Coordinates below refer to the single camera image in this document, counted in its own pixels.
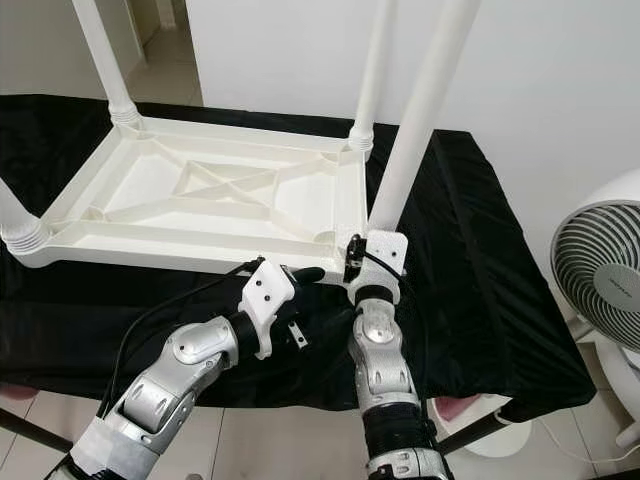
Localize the black table cloth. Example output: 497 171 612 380
0 93 598 413

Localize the black metal table leg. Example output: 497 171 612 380
435 410 506 456
0 405 73 453

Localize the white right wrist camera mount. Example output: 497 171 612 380
345 230 409 306

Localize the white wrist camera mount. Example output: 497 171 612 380
240 258 301 361
345 230 409 306

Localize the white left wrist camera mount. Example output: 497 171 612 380
240 258 301 361

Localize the white pedestal fan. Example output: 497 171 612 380
440 170 640 459

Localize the white fan cable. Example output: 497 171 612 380
530 420 621 466

